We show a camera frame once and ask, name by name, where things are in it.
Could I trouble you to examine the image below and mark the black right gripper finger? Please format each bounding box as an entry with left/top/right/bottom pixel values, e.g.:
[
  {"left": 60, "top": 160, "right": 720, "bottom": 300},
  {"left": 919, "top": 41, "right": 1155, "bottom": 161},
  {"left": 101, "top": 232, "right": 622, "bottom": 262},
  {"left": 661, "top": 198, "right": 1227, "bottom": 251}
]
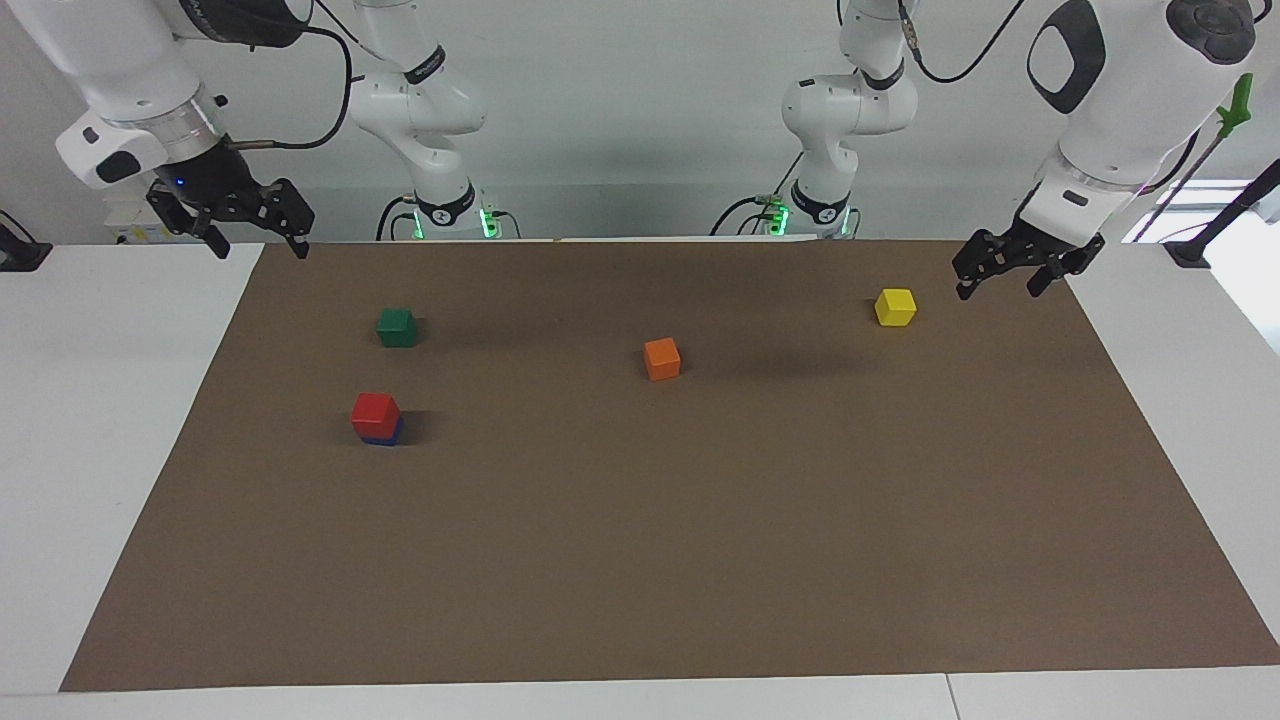
[
  {"left": 147, "top": 185, "right": 231, "bottom": 259},
  {"left": 260, "top": 180, "right": 315, "bottom": 258}
]

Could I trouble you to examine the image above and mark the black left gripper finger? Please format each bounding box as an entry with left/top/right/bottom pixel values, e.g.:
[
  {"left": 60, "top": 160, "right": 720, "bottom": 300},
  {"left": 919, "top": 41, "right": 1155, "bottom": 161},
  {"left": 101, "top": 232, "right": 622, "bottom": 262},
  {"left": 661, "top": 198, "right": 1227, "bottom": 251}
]
[
  {"left": 952, "top": 233, "right": 1016, "bottom": 300},
  {"left": 1027, "top": 245, "right": 1105, "bottom": 298}
]

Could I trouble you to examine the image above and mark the red cube block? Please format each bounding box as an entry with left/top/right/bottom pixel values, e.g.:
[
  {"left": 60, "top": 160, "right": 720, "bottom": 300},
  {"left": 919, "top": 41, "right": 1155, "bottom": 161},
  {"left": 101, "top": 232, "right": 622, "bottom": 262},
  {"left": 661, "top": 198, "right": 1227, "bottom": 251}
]
[{"left": 351, "top": 392, "right": 402, "bottom": 439}]

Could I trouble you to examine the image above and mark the white power box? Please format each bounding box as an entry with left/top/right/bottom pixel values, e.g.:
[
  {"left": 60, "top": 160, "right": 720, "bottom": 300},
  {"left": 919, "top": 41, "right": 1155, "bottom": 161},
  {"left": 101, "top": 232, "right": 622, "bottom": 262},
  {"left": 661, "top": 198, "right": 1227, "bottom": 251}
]
[{"left": 103, "top": 195, "right": 191, "bottom": 245}]

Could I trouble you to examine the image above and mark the black table clamp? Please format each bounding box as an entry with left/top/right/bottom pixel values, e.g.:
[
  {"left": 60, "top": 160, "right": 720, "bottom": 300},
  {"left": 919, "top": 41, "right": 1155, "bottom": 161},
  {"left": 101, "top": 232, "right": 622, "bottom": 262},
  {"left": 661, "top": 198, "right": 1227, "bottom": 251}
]
[{"left": 0, "top": 210, "right": 53, "bottom": 273}]

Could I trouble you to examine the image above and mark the green tipped grabber stick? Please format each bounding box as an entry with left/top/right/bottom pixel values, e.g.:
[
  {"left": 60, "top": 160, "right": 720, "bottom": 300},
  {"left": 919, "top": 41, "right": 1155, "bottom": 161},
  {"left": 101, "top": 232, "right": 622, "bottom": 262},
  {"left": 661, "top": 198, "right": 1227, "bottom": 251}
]
[{"left": 1130, "top": 72, "right": 1254, "bottom": 244}]

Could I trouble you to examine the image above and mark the brown table mat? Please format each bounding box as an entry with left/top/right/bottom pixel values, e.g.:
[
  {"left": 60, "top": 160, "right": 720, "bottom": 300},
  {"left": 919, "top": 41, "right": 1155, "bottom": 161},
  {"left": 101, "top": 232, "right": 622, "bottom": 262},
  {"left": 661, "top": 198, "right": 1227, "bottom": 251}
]
[{"left": 58, "top": 238, "right": 1280, "bottom": 693}]

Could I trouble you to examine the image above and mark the black camera stand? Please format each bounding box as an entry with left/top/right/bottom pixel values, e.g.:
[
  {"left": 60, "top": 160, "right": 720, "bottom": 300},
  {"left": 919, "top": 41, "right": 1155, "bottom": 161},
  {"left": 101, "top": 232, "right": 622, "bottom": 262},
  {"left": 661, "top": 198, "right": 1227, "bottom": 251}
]
[{"left": 1165, "top": 158, "right": 1280, "bottom": 269}]

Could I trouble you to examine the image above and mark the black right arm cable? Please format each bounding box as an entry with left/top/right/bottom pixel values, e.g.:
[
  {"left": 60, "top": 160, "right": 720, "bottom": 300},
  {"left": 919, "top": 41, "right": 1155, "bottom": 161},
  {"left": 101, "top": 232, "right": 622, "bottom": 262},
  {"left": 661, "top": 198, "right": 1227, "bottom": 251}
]
[{"left": 235, "top": 20, "right": 354, "bottom": 151}]

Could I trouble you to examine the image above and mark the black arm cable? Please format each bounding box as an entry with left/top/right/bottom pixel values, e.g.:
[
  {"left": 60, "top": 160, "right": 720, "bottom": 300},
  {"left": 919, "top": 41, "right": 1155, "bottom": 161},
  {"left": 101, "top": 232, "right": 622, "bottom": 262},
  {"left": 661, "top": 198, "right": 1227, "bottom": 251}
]
[
  {"left": 235, "top": 20, "right": 354, "bottom": 151},
  {"left": 900, "top": 0, "right": 1201, "bottom": 196}
]

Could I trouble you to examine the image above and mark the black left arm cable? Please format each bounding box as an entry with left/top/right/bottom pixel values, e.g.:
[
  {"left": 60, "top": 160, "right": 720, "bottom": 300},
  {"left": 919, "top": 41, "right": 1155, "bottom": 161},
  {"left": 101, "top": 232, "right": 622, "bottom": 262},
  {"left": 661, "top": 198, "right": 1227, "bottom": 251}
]
[{"left": 900, "top": 0, "right": 1201, "bottom": 196}]

